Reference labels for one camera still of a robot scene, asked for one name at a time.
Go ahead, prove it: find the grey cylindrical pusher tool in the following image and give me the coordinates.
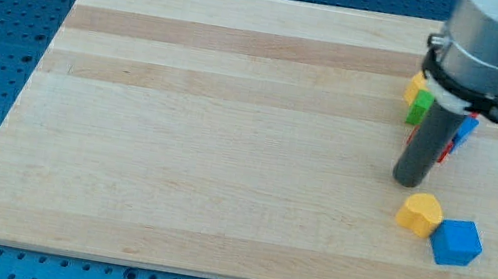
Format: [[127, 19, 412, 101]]
[[392, 102, 467, 188]]

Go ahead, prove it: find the green block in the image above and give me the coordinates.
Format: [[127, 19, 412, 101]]
[[405, 90, 434, 126]]

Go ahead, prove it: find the blue cube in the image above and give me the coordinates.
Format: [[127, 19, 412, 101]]
[[430, 219, 483, 267]]

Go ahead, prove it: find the yellow block behind arm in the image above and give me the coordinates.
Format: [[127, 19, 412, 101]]
[[403, 72, 427, 106]]

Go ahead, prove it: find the red block behind tool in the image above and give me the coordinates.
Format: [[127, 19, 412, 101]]
[[403, 102, 480, 169]]

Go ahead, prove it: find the blue block behind tool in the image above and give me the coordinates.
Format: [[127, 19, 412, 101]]
[[451, 117, 479, 152]]

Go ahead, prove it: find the yellow heart block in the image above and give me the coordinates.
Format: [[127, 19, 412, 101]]
[[395, 193, 444, 239]]

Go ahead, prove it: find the black clamp ring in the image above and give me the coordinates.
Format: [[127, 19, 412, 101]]
[[413, 46, 498, 124]]

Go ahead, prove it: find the wooden board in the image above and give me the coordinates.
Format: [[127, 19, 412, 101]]
[[0, 0, 498, 279]]

